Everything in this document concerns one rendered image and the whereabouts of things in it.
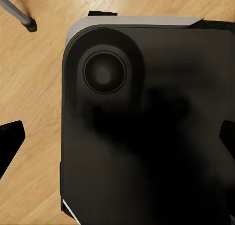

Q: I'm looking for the camera tripod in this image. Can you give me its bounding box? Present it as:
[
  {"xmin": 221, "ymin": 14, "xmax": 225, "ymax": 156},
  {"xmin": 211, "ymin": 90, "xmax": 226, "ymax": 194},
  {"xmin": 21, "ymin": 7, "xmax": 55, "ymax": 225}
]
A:
[{"xmin": 0, "ymin": 0, "xmax": 37, "ymax": 31}]

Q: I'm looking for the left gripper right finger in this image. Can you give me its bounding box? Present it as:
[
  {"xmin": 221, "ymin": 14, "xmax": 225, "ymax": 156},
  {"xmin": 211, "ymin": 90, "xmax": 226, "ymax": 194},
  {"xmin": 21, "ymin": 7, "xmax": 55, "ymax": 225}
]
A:
[{"xmin": 219, "ymin": 120, "xmax": 235, "ymax": 160}]

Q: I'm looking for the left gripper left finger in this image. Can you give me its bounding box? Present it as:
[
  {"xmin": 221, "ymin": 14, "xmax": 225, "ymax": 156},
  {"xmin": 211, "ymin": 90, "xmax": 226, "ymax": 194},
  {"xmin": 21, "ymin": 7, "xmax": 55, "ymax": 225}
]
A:
[{"xmin": 0, "ymin": 120, "xmax": 25, "ymax": 179}]

